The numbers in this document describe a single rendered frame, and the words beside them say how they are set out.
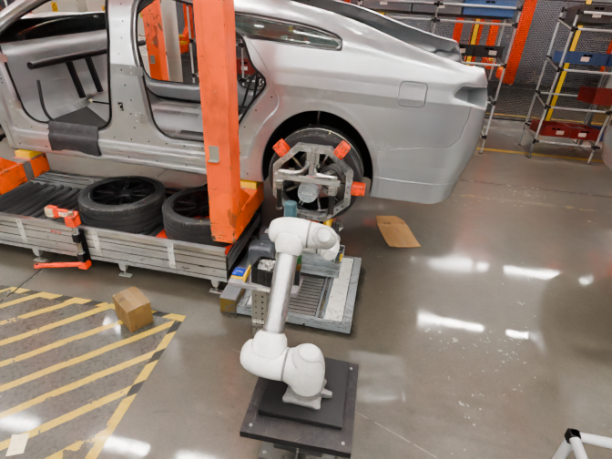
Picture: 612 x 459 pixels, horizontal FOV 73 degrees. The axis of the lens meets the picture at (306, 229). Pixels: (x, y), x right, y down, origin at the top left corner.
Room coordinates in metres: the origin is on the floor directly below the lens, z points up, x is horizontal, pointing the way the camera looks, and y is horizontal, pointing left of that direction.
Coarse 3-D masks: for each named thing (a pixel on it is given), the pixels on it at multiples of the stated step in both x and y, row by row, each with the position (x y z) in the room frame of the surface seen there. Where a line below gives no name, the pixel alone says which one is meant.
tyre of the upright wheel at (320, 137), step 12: (300, 132) 2.74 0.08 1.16; (312, 132) 2.69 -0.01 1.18; (324, 132) 2.71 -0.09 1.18; (336, 132) 2.78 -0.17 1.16; (288, 144) 2.69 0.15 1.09; (324, 144) 2.64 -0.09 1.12; (336, 144) 2.63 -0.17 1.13; (348, 144) 2.70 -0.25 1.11; (276, 156) 2.70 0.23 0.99; (348, 156) 2.61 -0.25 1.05; (360, 156) 2.76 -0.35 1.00; (360, 168) 2.62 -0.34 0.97; (360, 180) 2.61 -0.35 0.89; (336, 216) 2.62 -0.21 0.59
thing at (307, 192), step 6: (300, 186) 2.48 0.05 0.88; (306, 186) 2.43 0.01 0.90; (312, 186) 2.43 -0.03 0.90; (318, 186) 2.48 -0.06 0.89; (300, 192) 2.44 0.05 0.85; (306, 192) 2.43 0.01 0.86; (312, 192) 2.42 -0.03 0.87; (318, 192) 2.46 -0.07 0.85; (300, 198) 2.44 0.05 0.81; (306, 198) 2.43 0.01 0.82; (312, 198) 2.42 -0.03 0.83
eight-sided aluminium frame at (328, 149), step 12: (300, 144) 2.61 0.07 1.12; (312, 144) 2.62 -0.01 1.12; (288, 156) 2.60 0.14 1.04; (336, 156) 2.54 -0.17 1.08; (276, 168) 2.61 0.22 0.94; (348, 168) 2.54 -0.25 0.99; (348, 180) 2.54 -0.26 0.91; (276, 192) 2.61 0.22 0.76; (348, 192) 2.57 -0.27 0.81; (336, 204) 2.59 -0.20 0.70; (348, 204) 2.53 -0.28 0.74; (300, 216) 2.59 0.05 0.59; (312, 216) 2.57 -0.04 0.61; (324, 216) 2.55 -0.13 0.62
